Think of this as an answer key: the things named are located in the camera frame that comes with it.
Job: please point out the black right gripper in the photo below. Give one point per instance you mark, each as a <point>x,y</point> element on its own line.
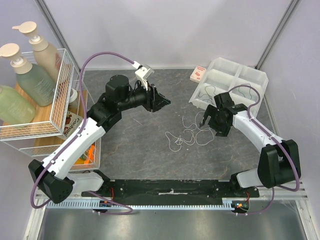
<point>215,120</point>

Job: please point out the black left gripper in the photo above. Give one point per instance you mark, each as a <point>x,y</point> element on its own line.
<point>160,101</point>

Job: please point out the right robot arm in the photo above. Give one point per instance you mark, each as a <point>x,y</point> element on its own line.
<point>279,160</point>

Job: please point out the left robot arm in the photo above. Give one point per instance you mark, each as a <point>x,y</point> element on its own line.
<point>52,175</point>

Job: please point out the small red white box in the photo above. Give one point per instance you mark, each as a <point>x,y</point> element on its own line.
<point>197,74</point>

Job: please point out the white plastic compartment tray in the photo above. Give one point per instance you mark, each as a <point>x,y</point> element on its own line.
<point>244,83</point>

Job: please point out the small white cup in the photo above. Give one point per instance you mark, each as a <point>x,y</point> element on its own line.
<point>73,96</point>

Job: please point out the brown white snack bag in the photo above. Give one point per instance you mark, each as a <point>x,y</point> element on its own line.
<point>72,121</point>

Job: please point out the orange snack packet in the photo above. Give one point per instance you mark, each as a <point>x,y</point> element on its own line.
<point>87,157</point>

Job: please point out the wooden shelf board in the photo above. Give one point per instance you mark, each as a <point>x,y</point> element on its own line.
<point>40,137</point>

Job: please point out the beige pump bottle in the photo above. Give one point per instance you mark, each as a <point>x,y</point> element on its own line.
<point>45,53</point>

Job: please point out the grey-green pump bottle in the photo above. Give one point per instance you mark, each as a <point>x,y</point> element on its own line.
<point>31,78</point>

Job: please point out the light green bottle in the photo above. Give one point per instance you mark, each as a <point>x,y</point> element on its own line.
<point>14,108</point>

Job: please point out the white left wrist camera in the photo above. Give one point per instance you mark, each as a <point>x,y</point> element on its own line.
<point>142,73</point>

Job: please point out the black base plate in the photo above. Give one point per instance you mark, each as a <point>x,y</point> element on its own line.
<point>173,191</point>

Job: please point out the white wire basket shelf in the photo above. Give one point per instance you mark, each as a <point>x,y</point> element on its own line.
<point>69,74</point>

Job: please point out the white slotted cable duct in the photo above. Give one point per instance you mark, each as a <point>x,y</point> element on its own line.
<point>97,204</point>

